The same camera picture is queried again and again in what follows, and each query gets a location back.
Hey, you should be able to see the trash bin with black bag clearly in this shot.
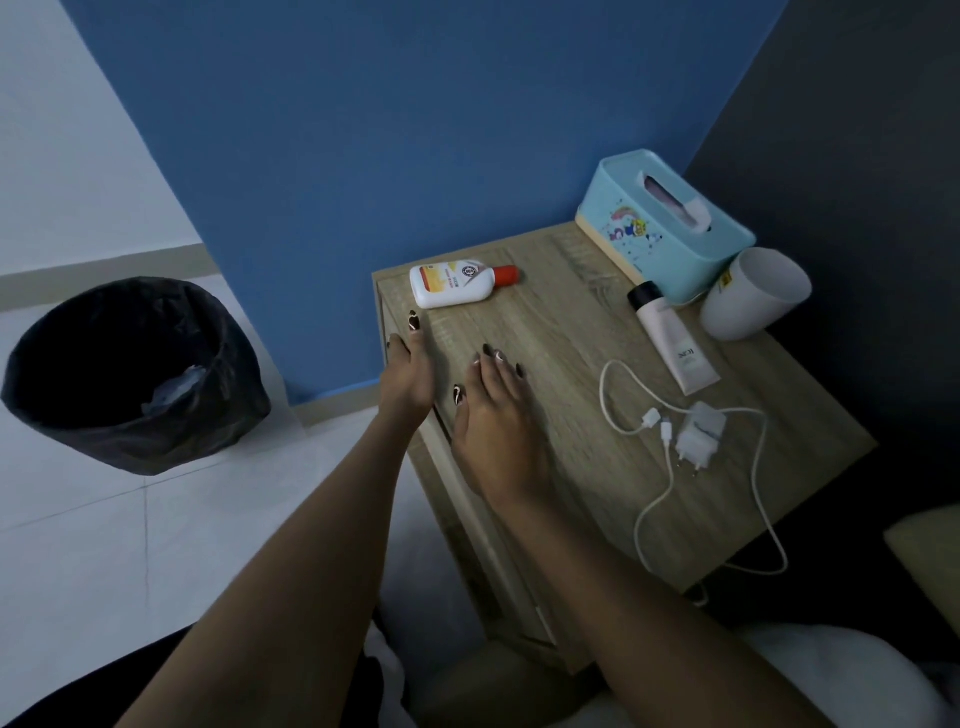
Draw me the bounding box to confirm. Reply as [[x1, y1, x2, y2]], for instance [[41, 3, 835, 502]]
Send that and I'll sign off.
[[1, 276, 273, 477]]

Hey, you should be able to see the white plastic cup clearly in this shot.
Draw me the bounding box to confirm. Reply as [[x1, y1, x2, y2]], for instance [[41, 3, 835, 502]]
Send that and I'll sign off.
[[699, 246, 813, 344]]

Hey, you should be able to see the person's right hand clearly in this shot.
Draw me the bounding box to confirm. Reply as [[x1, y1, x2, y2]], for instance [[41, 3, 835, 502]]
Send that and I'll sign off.
[[450, 342, 558, 514]]

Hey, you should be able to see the person's left hand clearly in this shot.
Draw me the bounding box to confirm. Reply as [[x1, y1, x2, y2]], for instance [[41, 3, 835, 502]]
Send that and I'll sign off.
[[378, 309, 441, 434]]

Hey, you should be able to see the person's left forearm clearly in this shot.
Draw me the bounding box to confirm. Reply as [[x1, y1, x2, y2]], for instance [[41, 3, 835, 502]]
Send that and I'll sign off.
[[116, 408, 432, 728]]

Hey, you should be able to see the white charger adapter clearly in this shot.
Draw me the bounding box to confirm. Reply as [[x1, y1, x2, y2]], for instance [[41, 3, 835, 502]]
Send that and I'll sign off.
[[673, 401, 729, 472]]

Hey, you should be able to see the beige pillow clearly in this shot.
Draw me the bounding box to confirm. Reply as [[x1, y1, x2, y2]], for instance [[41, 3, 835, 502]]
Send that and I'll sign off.
[[882, 505, 960, 640]]

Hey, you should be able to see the white charging cable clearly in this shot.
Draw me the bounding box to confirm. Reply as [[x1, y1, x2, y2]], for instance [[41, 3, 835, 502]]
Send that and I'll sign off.
[[598, 358, 791, 610]]

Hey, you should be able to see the white lotion bottle red cap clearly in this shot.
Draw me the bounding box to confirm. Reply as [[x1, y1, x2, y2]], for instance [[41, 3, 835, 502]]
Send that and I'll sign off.
[[408, 259, 521, 311]]

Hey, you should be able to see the white cream tube black cap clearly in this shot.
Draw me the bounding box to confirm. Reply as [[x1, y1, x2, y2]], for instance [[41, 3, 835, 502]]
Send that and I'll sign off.
[[627, 280, 723, 397]]

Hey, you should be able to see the white bedsheet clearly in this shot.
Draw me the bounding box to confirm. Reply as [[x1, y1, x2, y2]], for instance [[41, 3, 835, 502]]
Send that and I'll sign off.
[[364, 621, 960, 728]]

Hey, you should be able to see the white tissue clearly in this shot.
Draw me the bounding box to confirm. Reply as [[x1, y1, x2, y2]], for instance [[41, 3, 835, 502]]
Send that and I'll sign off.
[[642, 175, 712, 229]]

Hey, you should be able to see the person's right forearm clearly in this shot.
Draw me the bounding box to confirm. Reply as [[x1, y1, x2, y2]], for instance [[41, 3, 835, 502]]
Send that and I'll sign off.
[[491, 486, 837, 728]]

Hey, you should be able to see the light blue tissue box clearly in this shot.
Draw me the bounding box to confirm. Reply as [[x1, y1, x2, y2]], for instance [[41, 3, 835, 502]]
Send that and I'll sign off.
[[575, 148, 758, 307]]

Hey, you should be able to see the wooden nightstand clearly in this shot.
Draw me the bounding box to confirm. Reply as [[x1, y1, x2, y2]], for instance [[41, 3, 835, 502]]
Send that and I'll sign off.
[[372, 222, 879, 676]]

